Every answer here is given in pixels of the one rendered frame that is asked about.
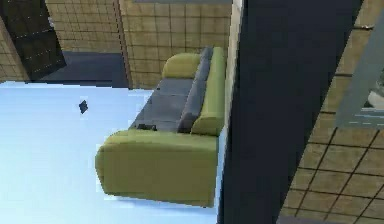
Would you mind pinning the small black remote control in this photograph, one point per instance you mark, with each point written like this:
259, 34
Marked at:
146, 127

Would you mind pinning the green sofa with grey cushions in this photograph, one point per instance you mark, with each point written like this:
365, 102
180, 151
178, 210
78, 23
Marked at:
160, 166

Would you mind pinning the small black flat object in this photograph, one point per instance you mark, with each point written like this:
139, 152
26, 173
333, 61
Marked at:
83, 107

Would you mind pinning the grey framed window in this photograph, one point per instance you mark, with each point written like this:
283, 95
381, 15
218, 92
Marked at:
361, 83

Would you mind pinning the dark room door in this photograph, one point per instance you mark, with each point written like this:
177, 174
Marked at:
31, 36

